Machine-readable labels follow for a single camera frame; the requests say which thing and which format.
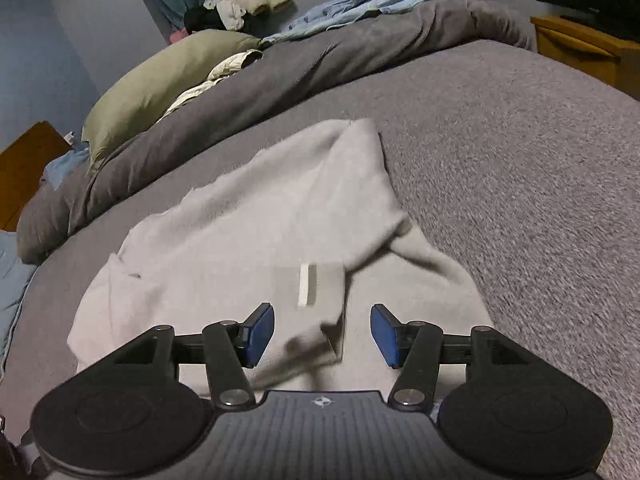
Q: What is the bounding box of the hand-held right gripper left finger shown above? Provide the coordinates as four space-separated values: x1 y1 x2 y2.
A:
77 303 275 413

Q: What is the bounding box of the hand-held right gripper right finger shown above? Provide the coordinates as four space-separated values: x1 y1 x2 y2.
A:
370 304 566 408

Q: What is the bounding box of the light grey fleece garment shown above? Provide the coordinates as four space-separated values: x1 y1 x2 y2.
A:
66 118 496 401

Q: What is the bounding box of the grey fleece bed blanket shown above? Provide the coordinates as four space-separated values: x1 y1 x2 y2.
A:
0 37 640 480

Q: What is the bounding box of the blue pillow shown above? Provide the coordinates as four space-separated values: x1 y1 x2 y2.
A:
0 232 38 376

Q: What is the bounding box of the small light blue cloth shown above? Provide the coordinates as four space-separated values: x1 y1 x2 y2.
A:
42 147 91 191

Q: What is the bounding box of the dark grey duvet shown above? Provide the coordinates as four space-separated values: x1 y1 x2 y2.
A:
16 0 538 265

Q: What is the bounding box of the olive green pillow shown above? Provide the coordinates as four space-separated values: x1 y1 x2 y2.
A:
81 29 262 163

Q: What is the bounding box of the cream crumpled cloth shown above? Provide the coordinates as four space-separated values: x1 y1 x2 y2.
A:
162 49 263 116

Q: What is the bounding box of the black cloth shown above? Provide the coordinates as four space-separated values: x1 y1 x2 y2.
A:
184 5 226 33

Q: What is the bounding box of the white grey cloth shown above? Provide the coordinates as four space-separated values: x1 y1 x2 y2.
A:
215 0 248 31

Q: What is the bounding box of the light blue shirt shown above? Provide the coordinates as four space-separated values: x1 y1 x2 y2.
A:
260 0 440 46

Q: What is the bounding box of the wooden tv stand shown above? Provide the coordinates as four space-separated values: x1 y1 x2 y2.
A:
530 14 640 103

